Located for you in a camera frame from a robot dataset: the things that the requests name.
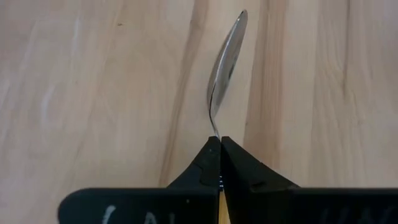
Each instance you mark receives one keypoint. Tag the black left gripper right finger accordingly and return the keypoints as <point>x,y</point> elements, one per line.
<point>295,207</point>

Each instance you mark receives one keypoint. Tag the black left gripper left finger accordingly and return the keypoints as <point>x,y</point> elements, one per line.
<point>155,205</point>

